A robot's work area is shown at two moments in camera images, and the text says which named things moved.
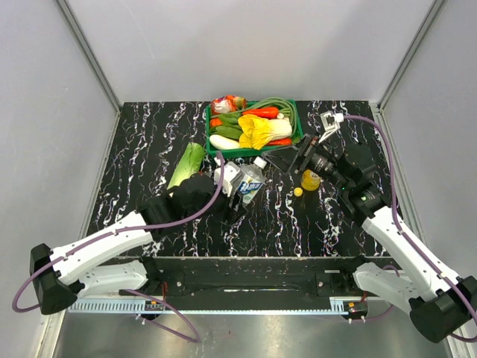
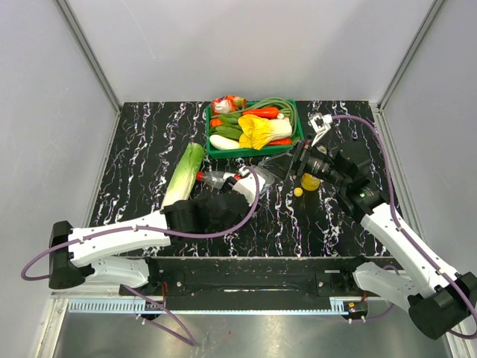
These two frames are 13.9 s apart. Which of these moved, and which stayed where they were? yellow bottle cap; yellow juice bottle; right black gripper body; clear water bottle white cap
Moved: clear water bottle white cap
Stayed: yellow bottle cap; right black gripper body; yellow juice bottle
